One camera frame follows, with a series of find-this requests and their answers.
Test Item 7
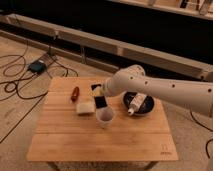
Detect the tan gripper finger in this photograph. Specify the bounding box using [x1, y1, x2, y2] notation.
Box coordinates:
[93, 86, 102, 97]

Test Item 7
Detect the black eraser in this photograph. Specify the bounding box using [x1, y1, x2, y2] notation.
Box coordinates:
[91, 84, 107, 109]

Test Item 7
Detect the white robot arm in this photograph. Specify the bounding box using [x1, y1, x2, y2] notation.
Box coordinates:
[93, 65, 213, 117]

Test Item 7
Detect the white ceramic cup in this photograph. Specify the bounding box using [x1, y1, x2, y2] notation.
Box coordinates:
[96, 107, 115, 129]

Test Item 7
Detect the red-brown sausage-shaped object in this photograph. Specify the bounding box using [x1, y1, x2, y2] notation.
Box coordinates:
[71, 87, 80, 102]

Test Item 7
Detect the white sponge block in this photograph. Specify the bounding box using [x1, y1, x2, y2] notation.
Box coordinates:
[76, 102, 95, 115]

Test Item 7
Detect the wooden table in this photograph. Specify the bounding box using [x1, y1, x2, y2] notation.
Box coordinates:
[27, 76, 178, 162]

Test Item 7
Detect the white tube bottle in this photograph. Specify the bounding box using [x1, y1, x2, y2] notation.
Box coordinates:
[128, 93, 146, 116]

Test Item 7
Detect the black bowl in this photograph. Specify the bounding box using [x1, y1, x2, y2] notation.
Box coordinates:
[123, 92, 154, 116]

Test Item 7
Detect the teal power adapter box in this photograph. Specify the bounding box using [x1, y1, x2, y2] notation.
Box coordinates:
[28, 61, 46, 74]

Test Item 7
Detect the black floor cables left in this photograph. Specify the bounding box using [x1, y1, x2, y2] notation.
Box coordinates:
[0, 36, 79, 144]

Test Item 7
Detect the black cable right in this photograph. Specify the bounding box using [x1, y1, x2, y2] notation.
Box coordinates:
[189, 109, 213, 165]

